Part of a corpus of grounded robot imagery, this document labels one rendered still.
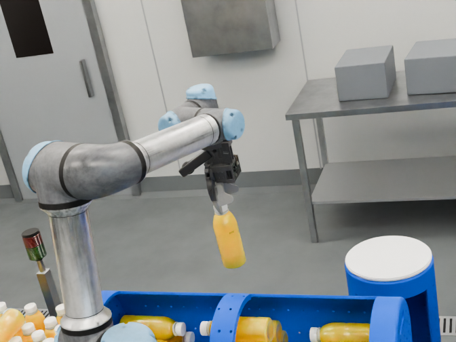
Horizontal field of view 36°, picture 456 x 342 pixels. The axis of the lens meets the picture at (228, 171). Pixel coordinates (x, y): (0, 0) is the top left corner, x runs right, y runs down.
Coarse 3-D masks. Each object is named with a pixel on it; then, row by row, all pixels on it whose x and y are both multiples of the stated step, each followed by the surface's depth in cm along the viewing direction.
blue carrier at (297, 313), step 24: (120, 312) 217; (144, 312) 216; (168, 312) 213; (192, 312) 210; (216, 312) 185; (240, 312) 184; (264, 312) 201; (288, 312) 199; (312, 312) 196; (336, 312) 193; (360, 312) 191; (384, 312) 170; (408, 312) 185; (216, 336) 180; (288, 336) 201; (384, 336) 166; (408, 336) 183
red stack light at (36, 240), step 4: (36, 236) 247; (40, 236) 248; (24, 240) 246; (28, 240) 246; (32, 240) 246; (36, 240) 247; (40, 240) 248; (24, 244) 248; (28, 244) 247; (32, 244) 247; (36, 244) 247; (40, 244) 248
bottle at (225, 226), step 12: (216, 216) 199; (228, 216) 199; (216, 228) 199; (228, 228) 198; (216, 240) 203; (228, 240) 200; (240, 240) 202; (228, 252) 201; (240, 252) 203; (228, 264) 203; (240, 264) 203
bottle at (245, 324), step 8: (240, 320) 188; (248, 320) 187; (256, 320) 186; (264, 320) 185; (208, 328) 191; (240, 328) 186; (248, 328) 185; (256, 328) 184; (264, 328) 184; (272, 328) 189; (240, 336) 186; (248, 336) 185; (256, 336) 184; (264, 336) 184; (272, 336) 188
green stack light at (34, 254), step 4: (28, 248) 247; (32, 248) 247; (36, 248) 247; (40, 248) 248; (44, 248) 250; (28, 252) 248; (32, 252) 248; (36, 252) 248; (40, 252) 249; (44, 252) 250; (28, 256) 250; (32, 256) 248; (36, 256) 248; (40, 256) 249; (44, 256) 250; (32, 260) 249; (36, 260) 249
